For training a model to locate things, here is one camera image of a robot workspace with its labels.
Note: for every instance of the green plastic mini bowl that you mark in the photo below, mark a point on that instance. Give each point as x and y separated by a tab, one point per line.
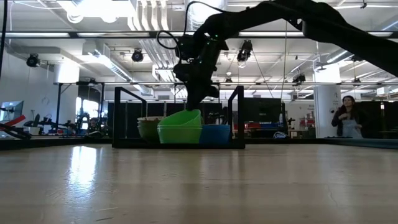
179	135
182	118

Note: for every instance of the black mesh metal tray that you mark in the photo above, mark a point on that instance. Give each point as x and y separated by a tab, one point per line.
130	146

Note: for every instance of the red bar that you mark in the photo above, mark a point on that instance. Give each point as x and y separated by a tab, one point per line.
14	121

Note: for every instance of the blue plastic mini bowl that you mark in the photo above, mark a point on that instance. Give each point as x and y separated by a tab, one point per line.
216	134

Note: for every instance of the black metal gantry frame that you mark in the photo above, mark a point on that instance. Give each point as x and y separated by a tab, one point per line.
59	105

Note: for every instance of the white pillar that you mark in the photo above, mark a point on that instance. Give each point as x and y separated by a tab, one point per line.
325	102

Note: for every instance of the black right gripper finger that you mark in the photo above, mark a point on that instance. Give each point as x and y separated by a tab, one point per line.
194	98
212	91

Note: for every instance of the black overhead beam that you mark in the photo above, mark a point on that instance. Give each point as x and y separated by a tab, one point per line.
124	34

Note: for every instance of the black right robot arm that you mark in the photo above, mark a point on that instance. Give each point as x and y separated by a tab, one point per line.
342	32

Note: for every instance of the black aluminium table frame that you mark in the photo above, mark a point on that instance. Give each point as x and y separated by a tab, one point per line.
62	143

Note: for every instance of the person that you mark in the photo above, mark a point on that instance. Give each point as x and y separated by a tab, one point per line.
349	123

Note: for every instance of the computer monitor with stand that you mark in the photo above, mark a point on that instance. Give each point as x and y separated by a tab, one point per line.
11	110

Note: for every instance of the black ceiling spotlight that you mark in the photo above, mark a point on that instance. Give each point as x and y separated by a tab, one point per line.
244	51
32	60
299	78
137	56

